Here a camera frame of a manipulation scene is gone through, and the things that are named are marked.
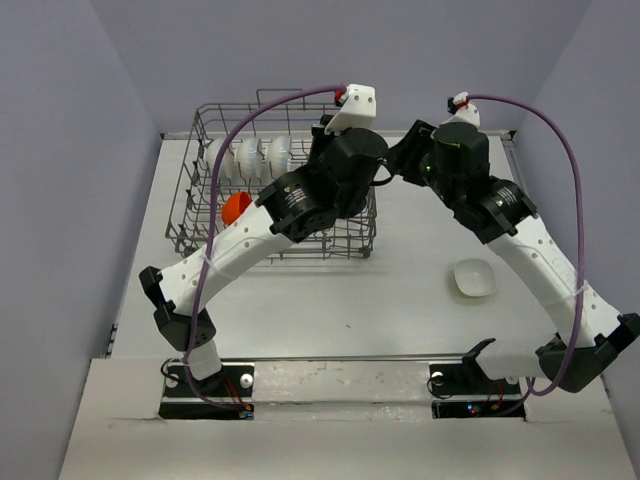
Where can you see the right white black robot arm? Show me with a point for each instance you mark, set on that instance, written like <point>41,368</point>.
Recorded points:
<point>589,332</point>

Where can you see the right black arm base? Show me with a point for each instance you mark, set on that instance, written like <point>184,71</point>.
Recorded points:
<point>462,390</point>

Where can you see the orange bowl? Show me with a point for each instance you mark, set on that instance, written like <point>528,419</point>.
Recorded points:
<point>234,207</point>

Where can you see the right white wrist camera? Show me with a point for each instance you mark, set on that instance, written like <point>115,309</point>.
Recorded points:
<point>461,109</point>

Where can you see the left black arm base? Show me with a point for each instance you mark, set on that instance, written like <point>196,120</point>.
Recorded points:
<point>229,394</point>

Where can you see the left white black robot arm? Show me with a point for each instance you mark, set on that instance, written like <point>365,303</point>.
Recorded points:
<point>285,213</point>

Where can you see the white square bowl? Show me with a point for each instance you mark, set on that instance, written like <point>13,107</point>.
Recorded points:
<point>475,278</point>

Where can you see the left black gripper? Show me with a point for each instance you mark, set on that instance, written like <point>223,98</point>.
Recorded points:
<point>321,139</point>

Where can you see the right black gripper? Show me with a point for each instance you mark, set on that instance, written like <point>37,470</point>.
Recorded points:
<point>407,151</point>

